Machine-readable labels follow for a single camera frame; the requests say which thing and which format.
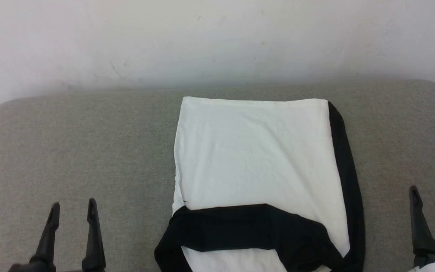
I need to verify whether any grey fabric sofa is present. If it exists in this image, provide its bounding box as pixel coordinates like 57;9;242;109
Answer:
0;79;435;272

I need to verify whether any black and white garment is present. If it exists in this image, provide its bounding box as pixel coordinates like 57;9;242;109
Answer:
154;96;366;272

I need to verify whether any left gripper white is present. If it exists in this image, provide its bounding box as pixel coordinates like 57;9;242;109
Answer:
8;198;107;272

